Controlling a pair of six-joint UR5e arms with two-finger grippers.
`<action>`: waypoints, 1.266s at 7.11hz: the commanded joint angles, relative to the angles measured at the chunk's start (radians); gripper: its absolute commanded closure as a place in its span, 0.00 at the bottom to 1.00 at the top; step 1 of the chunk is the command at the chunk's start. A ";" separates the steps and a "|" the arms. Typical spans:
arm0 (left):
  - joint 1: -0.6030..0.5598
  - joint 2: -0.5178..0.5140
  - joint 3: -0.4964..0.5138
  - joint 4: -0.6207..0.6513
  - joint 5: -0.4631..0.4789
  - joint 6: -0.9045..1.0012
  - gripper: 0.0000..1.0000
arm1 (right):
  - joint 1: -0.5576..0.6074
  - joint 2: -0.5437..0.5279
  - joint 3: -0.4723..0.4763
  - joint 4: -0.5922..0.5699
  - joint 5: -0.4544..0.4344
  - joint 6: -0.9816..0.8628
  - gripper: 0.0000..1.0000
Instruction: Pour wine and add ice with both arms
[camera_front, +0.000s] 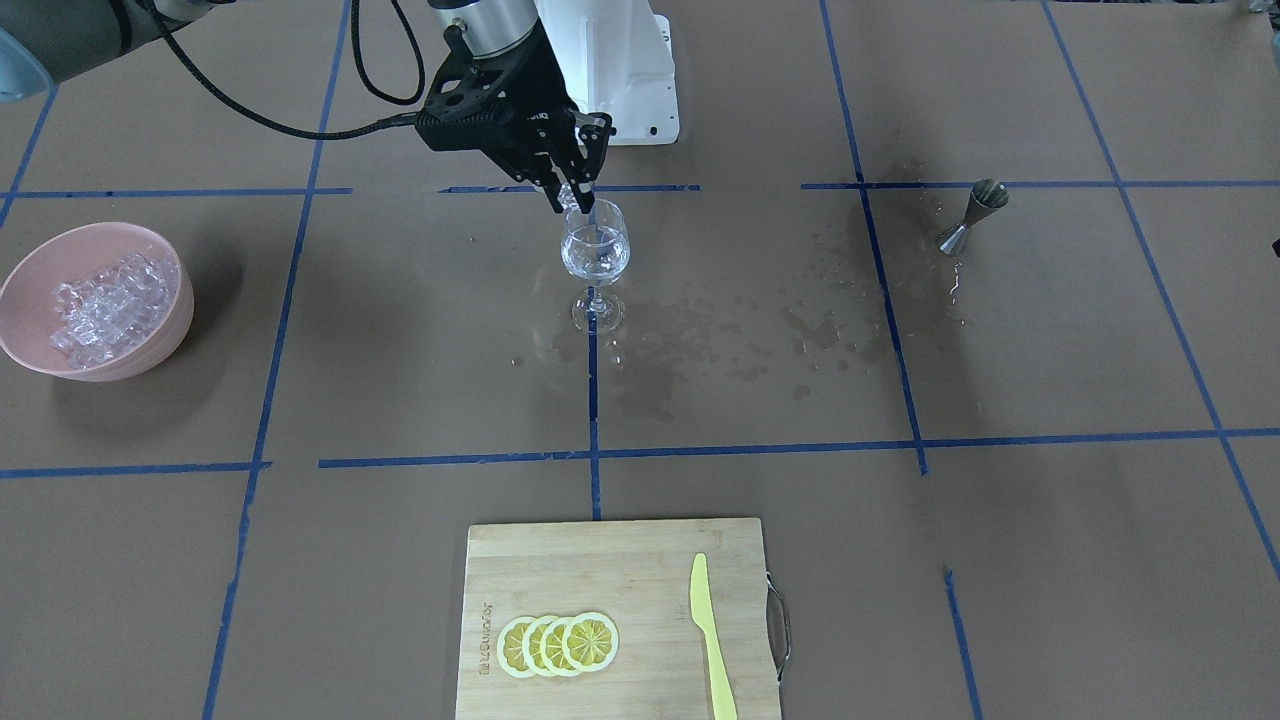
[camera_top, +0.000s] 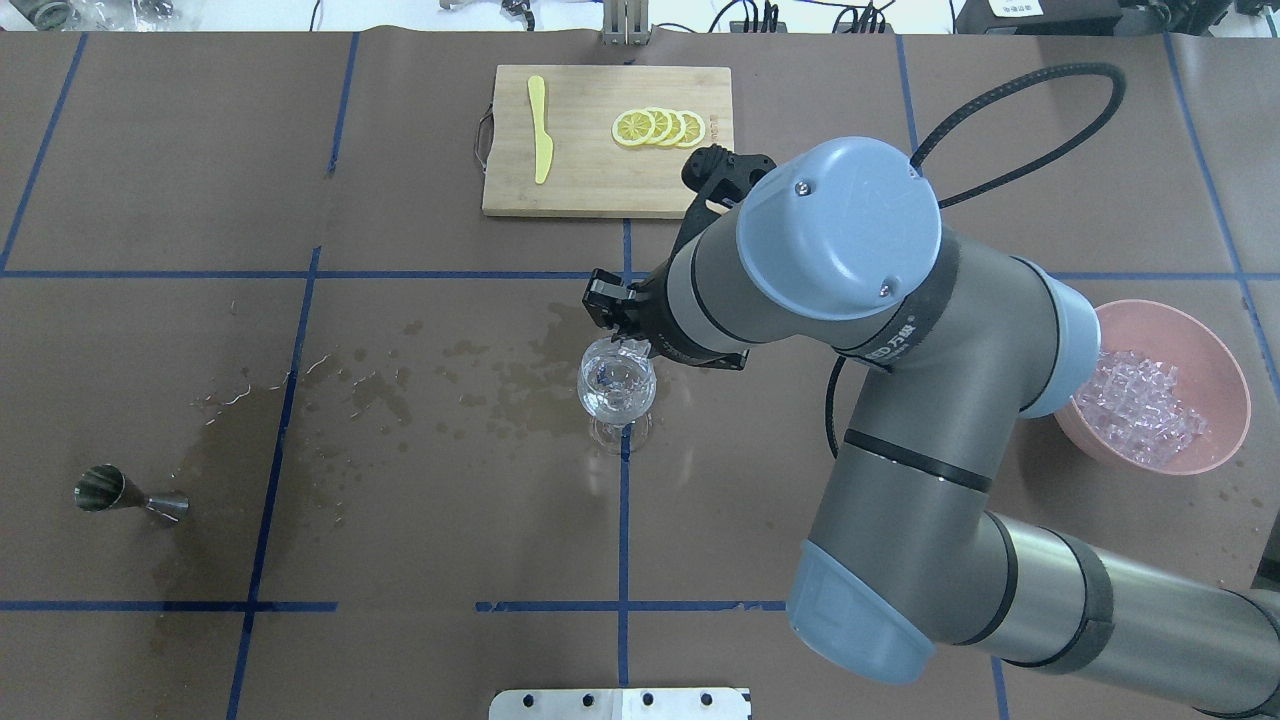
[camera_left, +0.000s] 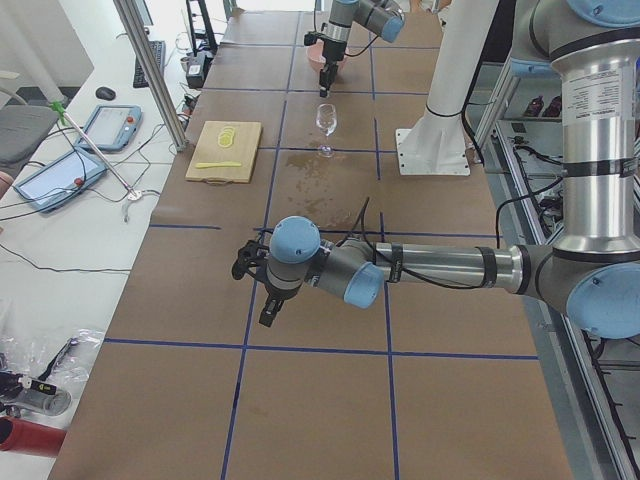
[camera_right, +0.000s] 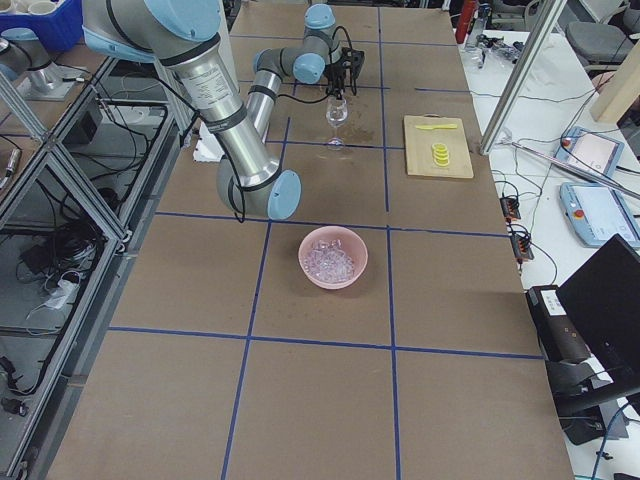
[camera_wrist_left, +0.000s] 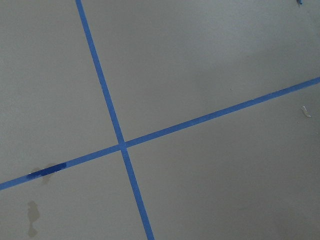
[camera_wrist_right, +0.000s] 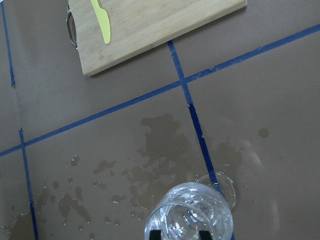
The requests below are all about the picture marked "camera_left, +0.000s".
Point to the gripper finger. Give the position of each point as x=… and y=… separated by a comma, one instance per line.
x=333, y=69
x=325, y=80
x=270, y=311

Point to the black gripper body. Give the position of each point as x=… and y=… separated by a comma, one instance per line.
x=276, y=296
x=331, y=51

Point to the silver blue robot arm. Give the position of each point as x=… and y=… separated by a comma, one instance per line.
x=385, y=19
x=591, y=272

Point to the clear wine glass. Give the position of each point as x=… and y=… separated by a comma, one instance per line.
x=326, y=121

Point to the pink bowl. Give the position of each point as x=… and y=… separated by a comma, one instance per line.
x=314, y=55

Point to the yellow plastic knife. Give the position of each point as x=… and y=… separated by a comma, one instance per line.
x=223, y=164

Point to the wooden cutting board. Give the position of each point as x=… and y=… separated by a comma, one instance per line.
x=244, y=149

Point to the lemon slice two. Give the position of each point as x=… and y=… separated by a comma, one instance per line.
x=223, y=137

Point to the lemon slice one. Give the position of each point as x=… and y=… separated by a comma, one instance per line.
x=225, y=142

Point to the far blue teach pendant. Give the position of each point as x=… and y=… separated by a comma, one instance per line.
x=111, y=128

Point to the blue teach pendant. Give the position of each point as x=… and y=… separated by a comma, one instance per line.
x=111, y=128
x=59, y=182

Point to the clear plastic bag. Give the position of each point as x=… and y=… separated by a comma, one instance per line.
x=64, y=358

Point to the near blue teach pendant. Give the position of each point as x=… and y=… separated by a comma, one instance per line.
x=59, y=182

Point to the black computer mouse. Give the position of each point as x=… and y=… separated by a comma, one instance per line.
x=105, y=93

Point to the metal rod green clip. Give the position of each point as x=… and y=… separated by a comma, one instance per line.
x=132, y=193

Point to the grey office chair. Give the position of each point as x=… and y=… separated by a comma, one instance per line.
x=24, y=125

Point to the red cylinder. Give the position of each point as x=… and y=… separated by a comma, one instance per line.
x=25, y=437

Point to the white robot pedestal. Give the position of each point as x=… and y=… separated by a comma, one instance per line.
x=436, y=145

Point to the aluminium frame post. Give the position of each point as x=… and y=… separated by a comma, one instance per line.
x=134, y=28

